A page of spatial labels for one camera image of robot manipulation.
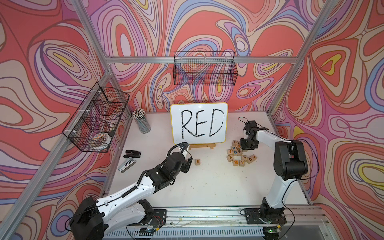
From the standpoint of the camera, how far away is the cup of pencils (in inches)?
38.0

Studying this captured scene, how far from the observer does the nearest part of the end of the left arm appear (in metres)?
0.56

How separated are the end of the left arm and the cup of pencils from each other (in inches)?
18.2
